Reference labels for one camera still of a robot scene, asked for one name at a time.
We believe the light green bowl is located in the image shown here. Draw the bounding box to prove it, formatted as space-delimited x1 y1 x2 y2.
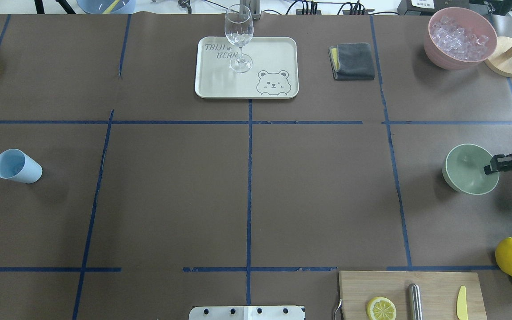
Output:
441 144 500 195

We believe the light blue plastic cup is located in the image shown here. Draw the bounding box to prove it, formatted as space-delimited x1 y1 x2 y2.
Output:
0 148 43 184

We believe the pink bowl with ice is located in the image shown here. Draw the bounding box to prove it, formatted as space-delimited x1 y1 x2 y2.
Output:
424 7 497 70

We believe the blue bowl with fork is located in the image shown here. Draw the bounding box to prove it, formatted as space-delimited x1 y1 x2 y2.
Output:
77 0 136 14

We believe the wooden cutting board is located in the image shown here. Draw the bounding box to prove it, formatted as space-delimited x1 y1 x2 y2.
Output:
339 271 487 320

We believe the yellow plastic knife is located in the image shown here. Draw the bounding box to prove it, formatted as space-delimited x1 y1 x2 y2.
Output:
456 285 468 320

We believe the grey folded cloth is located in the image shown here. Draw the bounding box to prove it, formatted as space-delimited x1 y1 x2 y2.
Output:
328 43 375 80

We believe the half lemon slice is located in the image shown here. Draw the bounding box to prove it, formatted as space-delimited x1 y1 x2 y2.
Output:
366 296 397 320

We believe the cream bear tray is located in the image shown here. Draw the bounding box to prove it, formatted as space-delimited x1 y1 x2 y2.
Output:
194 36 300 99

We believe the clear wine glass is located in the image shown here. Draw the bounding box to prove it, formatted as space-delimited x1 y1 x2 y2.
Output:
225 4 254 73

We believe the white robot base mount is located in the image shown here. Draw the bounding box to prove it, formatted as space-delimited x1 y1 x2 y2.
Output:
188 305 306 320

